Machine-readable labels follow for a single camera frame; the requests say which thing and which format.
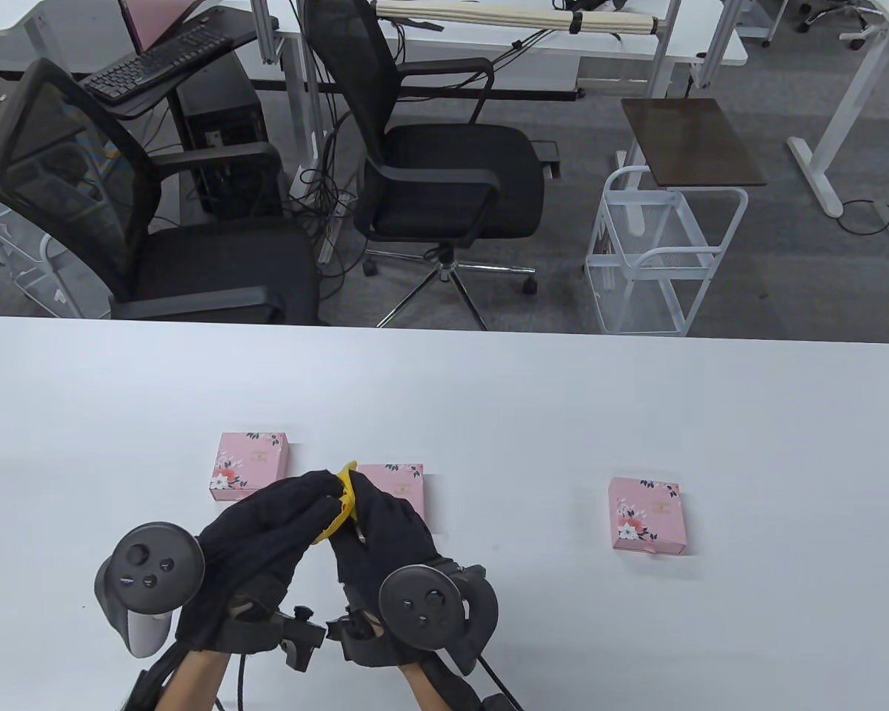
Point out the person's left hand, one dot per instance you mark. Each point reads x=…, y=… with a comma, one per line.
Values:
x=259, y=533

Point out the person's right hand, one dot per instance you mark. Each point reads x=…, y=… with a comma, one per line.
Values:
x=385, y=533

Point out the pink floral jewelry box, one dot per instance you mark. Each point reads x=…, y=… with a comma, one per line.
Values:
x=400, y=485
x=250, y=463

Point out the yellow cloth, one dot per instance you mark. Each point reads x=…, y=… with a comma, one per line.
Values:
x=347, y=496

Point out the grey handheld controller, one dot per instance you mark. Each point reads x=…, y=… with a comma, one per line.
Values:
x=422, y=611
x=152, y=566

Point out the pink floral box sleeve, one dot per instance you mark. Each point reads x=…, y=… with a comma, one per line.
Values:
x=648, y=515

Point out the person's right forearm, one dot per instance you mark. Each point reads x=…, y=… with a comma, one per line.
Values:
x=426, y=689

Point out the person's left forearm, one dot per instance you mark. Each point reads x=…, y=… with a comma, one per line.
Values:
x=192, y=681

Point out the black forearm sensor box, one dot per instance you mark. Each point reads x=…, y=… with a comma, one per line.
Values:
x=500, y=702

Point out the black mesh office chair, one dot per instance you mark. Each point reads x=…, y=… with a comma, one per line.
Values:
x=215, y=274

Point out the black office chair chrome base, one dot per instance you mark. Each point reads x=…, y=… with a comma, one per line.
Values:
x=444, y=170

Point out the black computer tower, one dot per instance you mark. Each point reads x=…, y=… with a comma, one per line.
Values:
x=222, y=133

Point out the black keyboard tray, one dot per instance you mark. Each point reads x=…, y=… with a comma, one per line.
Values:
x=192, y=75

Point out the black keyboard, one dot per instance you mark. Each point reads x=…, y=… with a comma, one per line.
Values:
x=148, y=67

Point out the dark wooden board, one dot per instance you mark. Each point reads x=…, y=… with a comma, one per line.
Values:
x=693, y=141

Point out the white desk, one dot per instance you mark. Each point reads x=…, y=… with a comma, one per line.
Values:
x=622, y=44
x=67, y=29
x=859, y=81

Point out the distant chair base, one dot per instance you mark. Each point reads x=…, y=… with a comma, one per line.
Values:
x=830, y=11

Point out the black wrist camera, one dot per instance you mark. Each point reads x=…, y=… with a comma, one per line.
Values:
x=300, y=637
x=355, y=637

